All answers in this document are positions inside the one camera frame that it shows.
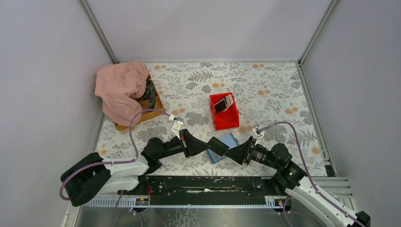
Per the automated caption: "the blue card holder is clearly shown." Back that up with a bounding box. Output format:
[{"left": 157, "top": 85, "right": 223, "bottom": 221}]
[{"left": 206, "top": 133, "right": 238, "bottom": 164}]

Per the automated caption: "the red plastic bin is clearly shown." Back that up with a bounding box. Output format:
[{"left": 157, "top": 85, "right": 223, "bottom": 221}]
[{"left": 209, "top": 92, "right": 239, "bottom": 130}]

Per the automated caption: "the dark grey card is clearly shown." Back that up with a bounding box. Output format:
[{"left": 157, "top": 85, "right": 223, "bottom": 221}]
[{"left": 213, "top": 97, "right": 229, "bottom": 114}]

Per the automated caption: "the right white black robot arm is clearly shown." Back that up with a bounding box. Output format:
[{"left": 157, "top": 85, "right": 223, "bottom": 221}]
[{"left": 225, "top": 137, "right": 371, "bottom": 227}]

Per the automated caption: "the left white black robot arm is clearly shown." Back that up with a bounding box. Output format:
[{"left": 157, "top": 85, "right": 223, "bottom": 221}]
[{"left": 59, "top": 129, "right": 211, "bottom": 207}]

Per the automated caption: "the wooden organizer tray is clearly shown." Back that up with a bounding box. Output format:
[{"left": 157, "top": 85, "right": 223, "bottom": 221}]
[{"left": 134, "top": 74, "right": 165, "bottom": 123}]

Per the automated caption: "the floral patterned table mat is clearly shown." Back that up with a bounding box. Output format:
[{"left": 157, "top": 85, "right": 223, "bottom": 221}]
[{"left": 95, "top": 62, "right": 327, "bottom": 176}]

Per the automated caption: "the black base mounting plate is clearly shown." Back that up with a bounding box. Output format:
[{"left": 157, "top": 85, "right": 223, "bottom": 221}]
[{"left": 118, "top": 175, "right": 287, "bottom": 204}]

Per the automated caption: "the dark green patterned item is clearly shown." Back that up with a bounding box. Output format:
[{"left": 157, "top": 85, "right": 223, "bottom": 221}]
[{"left": 142, "top": 80, "right": 157, "bottom": 109}]

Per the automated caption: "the pink cloth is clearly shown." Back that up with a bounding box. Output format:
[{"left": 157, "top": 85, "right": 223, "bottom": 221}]
[{"left": 95, "top": 61, "right": 150, "bottom": 126}]

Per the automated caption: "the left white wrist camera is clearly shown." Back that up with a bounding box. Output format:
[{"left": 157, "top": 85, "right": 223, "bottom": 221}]
[{"left": 169, "top": 114, "right": 184, "bottom": 138}]

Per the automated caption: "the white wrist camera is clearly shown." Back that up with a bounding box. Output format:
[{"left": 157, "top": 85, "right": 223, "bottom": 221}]
[
  {"left": 169, "top": 114, "right": 184, "bottom": 138},
  {"left": 253, "top": 127, "right": 265, "bottom": 144}
]

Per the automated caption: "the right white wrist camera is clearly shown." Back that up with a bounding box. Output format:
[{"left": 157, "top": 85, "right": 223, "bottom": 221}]
[{"left": 253, "top": 127, "right": 265, "bottom": 144}]

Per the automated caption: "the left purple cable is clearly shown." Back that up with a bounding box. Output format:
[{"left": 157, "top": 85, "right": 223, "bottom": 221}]
[{"left": 59, "top": 108, "right": 176, "bottom": 227}]

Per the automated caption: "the purple cable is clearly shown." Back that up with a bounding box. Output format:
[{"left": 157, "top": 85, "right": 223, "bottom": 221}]
[
  {"left": 255, "top": 121, "right": 367, "bottom": 227},
  {"left": 59, "top": 108, "right": 176, "bottom": 227}
]

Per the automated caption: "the white slotted cable duct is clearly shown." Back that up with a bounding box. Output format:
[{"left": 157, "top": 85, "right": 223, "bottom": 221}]
[{"left": 84, "top": 196, "right": 286, "bottom": 209}]

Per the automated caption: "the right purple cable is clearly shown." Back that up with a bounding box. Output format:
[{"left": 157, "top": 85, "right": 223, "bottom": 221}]
[{"left": 255, "top": 121, "right": 367, "bottom": 227}]

